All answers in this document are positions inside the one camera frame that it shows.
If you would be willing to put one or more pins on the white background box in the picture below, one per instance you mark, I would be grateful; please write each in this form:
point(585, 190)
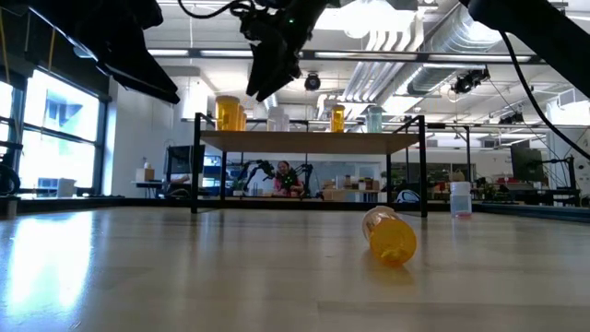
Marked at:
point(67, 187)

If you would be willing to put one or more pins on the white blue ball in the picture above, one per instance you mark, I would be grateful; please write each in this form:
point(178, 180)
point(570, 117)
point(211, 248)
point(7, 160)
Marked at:
point(408, 196)

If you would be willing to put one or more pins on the black overhead camera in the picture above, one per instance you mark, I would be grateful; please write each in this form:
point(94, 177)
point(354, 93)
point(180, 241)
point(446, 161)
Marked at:
point(312, 82)

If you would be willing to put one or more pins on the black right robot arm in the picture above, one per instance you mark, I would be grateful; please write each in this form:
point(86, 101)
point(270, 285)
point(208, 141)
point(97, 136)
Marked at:
point(544, 32)

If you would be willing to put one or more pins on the black monitor on stand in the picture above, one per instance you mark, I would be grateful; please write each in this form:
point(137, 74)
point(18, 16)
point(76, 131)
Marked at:
point(527, 163)

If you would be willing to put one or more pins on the pale teal bottle pink pills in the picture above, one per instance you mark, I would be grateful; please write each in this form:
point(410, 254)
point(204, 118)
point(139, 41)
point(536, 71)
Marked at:
point(460, 200)

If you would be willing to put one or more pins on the wooden shelf black metal frame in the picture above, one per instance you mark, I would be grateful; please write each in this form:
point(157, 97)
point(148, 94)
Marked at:
point(299, 142)

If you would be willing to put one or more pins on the black ceiling track light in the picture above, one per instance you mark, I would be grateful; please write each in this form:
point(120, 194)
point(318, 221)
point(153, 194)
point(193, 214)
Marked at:
point(470, 81)

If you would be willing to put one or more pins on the black background rack frame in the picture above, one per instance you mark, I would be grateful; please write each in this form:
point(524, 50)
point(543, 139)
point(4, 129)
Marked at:
point(468, 161)

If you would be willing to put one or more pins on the black overhead frame bar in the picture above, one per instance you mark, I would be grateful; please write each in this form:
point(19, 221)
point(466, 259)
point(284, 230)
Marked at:
point(415, 57)

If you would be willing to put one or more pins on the brown cardboard box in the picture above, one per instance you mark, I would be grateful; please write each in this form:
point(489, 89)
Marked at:
point(145, 174)

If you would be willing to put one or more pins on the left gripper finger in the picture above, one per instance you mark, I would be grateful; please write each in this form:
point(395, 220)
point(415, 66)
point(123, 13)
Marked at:
point(143, 64)
point(147, 87)

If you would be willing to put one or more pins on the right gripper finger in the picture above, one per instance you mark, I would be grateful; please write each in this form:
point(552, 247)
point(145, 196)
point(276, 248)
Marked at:
point(263, 64)
point(286, 71)

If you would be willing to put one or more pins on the black background robot arm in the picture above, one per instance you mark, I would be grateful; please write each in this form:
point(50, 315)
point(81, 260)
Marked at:
point(263, 165)

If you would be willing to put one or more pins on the large window black frames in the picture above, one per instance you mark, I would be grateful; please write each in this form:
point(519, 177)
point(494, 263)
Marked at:
point(60, 138)

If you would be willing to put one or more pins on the black background monitor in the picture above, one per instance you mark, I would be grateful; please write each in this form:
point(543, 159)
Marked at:
point(184, 160)

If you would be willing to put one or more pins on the black aluminium table frame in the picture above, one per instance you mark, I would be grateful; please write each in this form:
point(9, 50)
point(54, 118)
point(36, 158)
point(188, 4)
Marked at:
point(161, 204)

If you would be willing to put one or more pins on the person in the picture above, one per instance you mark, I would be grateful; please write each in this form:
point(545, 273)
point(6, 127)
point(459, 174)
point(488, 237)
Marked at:
point(283, 183)

